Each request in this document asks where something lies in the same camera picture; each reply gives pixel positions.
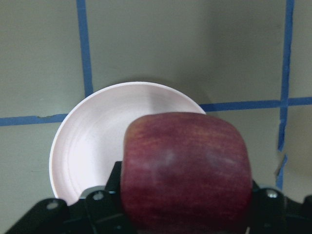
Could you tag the red yellow apple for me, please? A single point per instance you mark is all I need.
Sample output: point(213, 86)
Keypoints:
point(185, 173)

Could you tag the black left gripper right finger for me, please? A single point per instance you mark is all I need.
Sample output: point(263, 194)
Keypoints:
point(272, 212)

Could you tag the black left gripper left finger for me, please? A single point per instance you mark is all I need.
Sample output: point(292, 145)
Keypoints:
point(97, 211)

